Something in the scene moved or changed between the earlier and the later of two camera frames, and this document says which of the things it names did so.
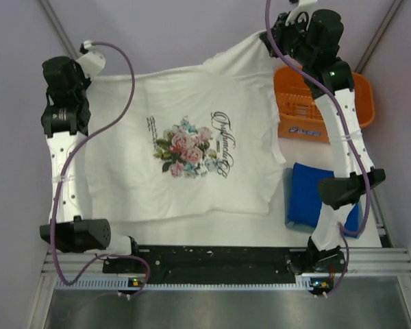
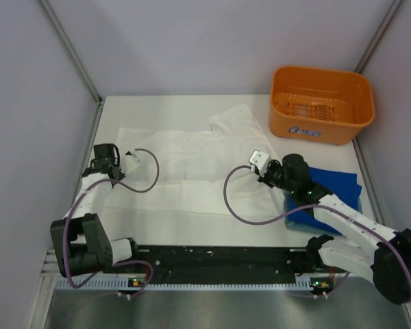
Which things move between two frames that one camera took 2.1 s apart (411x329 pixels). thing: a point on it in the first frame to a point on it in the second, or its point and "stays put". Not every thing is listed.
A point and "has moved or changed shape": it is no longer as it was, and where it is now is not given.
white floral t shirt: x=203 y=139 has moved or changed shape
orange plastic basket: x=298 y=116 stays put
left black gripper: x=85 y=81 to x=121 y=175
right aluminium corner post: x=394 y=8 stays put
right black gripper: x=279 y=29 to x=265 y=178
